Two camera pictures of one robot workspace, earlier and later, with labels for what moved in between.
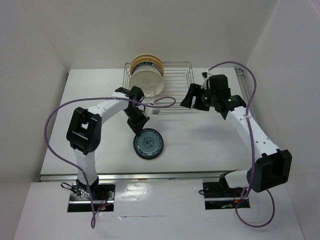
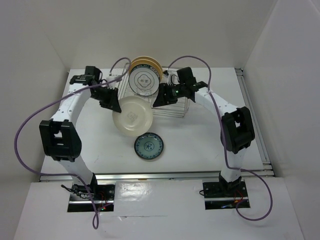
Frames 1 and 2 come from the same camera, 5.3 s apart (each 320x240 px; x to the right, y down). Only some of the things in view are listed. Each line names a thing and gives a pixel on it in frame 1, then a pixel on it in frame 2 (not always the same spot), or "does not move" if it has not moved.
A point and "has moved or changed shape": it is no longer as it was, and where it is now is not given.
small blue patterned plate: (149, 144) does not move
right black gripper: (194, 90) to (162, 99)
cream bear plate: (151, 82) has moved or changed shape
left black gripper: (137, 126) to (112, 102)
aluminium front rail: (204, 176) does not move
